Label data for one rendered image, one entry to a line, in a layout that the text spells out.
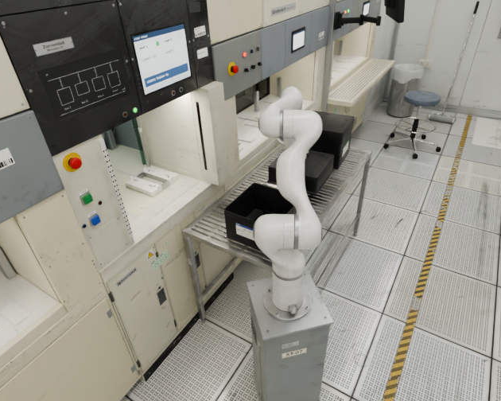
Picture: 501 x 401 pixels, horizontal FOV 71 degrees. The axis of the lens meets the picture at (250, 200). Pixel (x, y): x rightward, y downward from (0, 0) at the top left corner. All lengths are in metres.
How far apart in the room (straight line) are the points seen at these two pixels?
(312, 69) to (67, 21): 2.11
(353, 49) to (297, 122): 3.29
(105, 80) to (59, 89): 0.17
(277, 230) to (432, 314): 1.63
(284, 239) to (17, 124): 0.86
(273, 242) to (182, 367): 1.26
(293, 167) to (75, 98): 0.75
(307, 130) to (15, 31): 0.90
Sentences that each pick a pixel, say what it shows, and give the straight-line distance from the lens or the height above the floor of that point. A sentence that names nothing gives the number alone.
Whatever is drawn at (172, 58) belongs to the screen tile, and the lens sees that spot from 1.60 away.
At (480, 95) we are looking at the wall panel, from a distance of 5.61.
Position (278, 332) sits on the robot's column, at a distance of 1.39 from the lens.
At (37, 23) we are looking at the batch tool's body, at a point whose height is 1.77.
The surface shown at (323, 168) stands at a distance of 1.93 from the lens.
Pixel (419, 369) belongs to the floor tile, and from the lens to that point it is 2.34.
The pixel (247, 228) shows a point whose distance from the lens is 1.62.
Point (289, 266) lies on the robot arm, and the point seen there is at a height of 1.01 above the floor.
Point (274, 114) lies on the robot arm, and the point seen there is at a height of 1.44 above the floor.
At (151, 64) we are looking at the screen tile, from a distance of 1.52.
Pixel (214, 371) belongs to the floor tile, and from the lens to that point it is 2.20.
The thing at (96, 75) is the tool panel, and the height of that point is 1.59.
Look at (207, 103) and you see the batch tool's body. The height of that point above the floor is 1.33.
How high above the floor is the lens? 1.91
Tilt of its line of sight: 35 degrees down
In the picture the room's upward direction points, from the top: 3 degrees counter-clockwise
